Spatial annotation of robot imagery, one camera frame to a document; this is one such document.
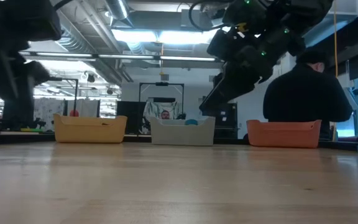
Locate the person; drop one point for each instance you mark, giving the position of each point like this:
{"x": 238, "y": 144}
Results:
{"x": 74, "y": 113}
{"x": 306, "y": 93}
{"x": 165, "y": 115}

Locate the plain white cloth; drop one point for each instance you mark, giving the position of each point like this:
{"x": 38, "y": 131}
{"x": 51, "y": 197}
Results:
{"x": 85, "y": 109}

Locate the black gantry frame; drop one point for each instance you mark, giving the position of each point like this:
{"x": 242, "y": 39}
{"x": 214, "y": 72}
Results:
{"x": 162, "y": 83}

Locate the linear ceiling light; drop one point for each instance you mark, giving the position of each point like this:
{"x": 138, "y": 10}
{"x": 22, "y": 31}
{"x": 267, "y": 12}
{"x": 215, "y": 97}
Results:
{"x": 182, "y": 58}

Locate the white plastic basket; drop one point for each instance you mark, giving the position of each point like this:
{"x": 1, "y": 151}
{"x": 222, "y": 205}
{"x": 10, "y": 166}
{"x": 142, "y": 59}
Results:
{"x": 182, "y": 133}

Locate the black monitor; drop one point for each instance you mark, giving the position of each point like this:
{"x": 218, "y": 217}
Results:
{"x": 130, "y": 118}

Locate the silver air duct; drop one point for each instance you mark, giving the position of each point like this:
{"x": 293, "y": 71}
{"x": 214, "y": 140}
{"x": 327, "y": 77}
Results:
{"x": 117, "y": 9}

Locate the black metal stand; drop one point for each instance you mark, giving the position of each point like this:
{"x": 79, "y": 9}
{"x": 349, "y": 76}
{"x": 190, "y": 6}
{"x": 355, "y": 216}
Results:
{"x": 57, "y": 79}

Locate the grey ceiling box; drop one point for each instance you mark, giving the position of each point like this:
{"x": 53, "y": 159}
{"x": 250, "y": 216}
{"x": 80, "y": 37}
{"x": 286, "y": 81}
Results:
{"x": 184, "y": 18}

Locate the patterned white cloth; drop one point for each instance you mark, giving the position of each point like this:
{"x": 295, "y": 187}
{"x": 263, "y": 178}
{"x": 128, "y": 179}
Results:
{"x": 47, "y": 109}

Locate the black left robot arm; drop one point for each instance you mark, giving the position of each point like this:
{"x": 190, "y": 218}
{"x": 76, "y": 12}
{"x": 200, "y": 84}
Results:
{"x": 17, "y": 18}

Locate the orange plastic basket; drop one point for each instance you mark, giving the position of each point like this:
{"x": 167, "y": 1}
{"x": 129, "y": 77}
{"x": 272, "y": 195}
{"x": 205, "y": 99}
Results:
{"x": 281, "y": 133}

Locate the black aluminium table frame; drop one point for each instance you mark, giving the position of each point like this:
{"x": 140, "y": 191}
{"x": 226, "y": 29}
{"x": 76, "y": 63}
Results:
{"x": 11, "y": 138}

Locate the grey hanging box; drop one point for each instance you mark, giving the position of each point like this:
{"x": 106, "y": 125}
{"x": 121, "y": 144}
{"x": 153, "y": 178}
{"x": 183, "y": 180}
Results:
{"x": 164, "y": 77}

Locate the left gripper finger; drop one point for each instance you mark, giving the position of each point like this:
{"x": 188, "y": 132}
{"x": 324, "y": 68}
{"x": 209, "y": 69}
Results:
{"x": 39, "y": 73}

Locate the black cabinet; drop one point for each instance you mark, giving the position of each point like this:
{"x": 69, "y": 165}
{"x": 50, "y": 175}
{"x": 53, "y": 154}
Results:
{"x": 228, "y": 127}

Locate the yellow plastic basket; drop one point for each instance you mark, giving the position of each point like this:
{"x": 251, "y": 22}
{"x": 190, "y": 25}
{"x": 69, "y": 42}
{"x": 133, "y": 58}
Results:
{"x": 89, "y": 130}

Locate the black flat panel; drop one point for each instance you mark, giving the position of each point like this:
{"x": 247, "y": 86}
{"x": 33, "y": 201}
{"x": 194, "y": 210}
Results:
{"x": 19, "y": 112}

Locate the crumpled white cloth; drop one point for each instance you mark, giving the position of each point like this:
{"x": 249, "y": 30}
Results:
{"x": 150, "y": 112}

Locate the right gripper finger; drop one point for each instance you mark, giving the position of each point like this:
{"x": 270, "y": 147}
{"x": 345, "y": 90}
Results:
{"x": 217, "y": 88}
{"x": 238, "y": 82}

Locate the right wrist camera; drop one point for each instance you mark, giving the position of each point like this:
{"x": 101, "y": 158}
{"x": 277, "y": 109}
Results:
{"x": 217, "y": 45}

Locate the yellow-green object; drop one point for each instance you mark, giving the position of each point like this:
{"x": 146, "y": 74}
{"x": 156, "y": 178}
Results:
{"x": 31, "y": 130}

